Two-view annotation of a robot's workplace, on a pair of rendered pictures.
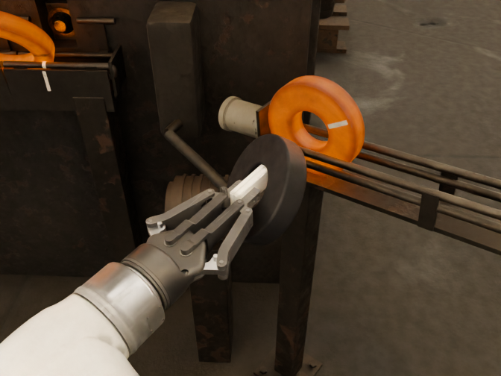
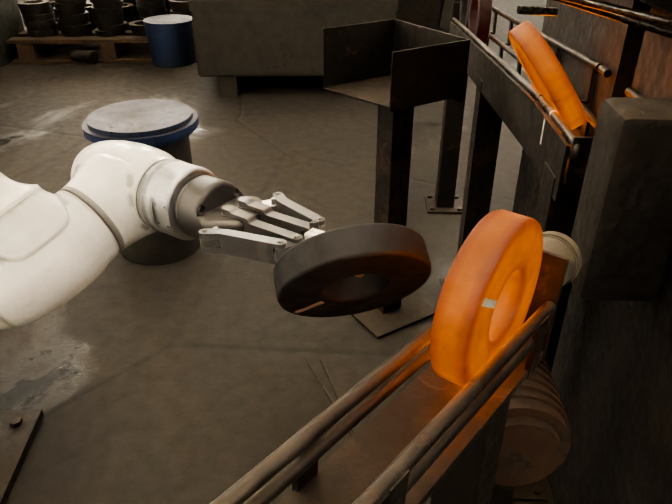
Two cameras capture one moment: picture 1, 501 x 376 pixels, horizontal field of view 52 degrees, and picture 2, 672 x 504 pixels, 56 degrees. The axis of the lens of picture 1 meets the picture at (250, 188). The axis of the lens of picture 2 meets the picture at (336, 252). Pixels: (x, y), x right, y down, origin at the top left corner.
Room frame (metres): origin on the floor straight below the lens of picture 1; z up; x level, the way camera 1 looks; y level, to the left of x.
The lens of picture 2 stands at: (0.52, -0.54, 1.02)
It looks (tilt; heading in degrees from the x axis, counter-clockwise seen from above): 31 degrees down; 90
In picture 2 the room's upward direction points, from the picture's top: straight up
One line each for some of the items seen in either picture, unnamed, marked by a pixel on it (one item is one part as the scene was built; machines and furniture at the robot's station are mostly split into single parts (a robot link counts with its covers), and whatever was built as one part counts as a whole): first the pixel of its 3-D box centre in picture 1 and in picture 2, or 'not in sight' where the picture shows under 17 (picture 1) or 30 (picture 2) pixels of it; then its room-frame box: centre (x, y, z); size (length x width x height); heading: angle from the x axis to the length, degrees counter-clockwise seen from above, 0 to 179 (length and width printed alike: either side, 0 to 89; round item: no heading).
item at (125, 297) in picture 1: (121, 306); (183, 200); (0.34, 0.14, 0.68); 0.09 x 0.06 x 0.09; 53
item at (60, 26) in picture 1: (73, 10); not in sight; (1.03, 0.36, 0.74); 0.17 x 0.04 x 0.04; 178
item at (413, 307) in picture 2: not in sight; (386, 184); (0.65, 0.88, 0.36); 0.26 x 0.20 x 0.72; 123
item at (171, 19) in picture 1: (179, 71); (633, 203); (0.88, 0.14, 0.68); 0.11 x 0.08 x 0.24; 178
